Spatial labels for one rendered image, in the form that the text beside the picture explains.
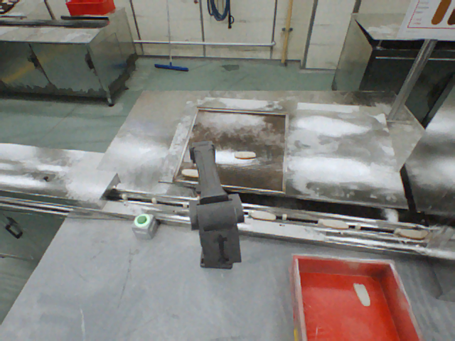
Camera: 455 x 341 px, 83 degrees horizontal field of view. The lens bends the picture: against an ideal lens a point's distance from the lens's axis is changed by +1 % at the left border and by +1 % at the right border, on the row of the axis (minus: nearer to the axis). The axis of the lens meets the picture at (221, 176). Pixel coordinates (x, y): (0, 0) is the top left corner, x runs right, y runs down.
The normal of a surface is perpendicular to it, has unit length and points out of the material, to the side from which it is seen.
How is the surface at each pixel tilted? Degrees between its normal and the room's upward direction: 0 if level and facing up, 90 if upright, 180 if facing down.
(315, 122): 10
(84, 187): 0
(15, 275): 0
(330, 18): 90
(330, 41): 90
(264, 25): 90
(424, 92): 90
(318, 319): 0
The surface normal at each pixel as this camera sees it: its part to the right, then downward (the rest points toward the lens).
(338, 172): -0.07, -0.57
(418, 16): -0.23, 0.70
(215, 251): 0.11, 0.25
